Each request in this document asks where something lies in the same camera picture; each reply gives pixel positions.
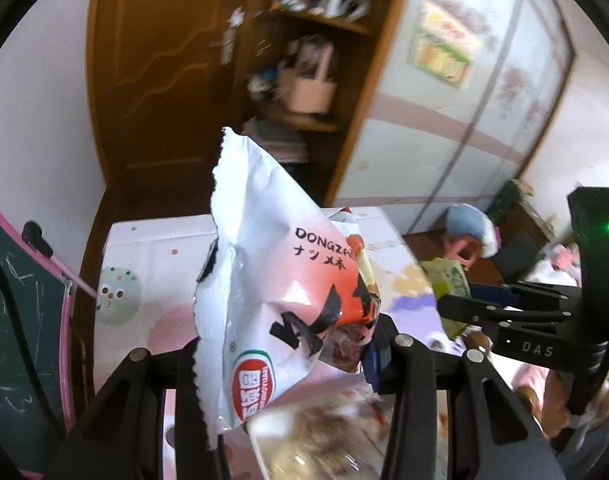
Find pink bed sheet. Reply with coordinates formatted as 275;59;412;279
511;363;549;426

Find wooden bed post knob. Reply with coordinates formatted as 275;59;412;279
462;332;493;358

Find person's right hand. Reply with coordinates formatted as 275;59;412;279
541;369;609;439

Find black board eraser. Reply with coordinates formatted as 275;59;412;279
21;220;98;300

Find pink storage basket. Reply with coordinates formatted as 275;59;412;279
277;41;336;115

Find pink small stool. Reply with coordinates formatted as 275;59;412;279
443;235;481;271

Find wall poster chart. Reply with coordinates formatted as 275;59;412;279
408;1;483;88

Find white red jujube snack bag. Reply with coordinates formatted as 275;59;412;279
194;129;381;443

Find brown wooden door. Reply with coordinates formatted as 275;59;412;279
86;0;266;221

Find folded pink towels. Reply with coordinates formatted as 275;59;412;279
242;117;309;164

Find wooden corner shelf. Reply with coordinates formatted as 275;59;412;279
236;0;402;206

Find green chalkboard pink frame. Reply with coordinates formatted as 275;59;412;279
0;213;76;479

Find walnut cake clear bag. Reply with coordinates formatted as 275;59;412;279
247;387;393;479

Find cartoon printed table mat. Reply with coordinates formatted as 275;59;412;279
94;207;453;408

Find green small snack packet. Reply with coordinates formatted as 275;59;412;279
419;258;471;341

